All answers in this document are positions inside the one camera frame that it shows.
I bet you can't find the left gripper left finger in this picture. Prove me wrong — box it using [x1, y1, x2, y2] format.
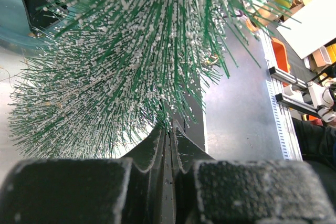
[1, 128, 166, 223]

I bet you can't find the white board in background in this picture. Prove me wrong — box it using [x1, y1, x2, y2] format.
[277, 0, 335, 59]

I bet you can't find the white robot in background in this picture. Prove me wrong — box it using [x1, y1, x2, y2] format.
[307, 78, 335, 123]

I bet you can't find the person in dark clothes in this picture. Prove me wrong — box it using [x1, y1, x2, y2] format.
[292, 118, 335, 169]

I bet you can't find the grey slotted cable duct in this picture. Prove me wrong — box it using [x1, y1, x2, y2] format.
[266, 78, 303, 161]

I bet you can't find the small frosted christmas tree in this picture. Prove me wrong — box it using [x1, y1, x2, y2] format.
[8, 0, 288, 158]

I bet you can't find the orange bin in background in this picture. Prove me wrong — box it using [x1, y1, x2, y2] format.
[271, 37, 290, 73]

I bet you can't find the blue plastic tub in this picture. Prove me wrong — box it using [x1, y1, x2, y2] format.
[1, 0, 50, 49]

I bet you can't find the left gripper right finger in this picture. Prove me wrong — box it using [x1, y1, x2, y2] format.
[171, 121, 335, 223]

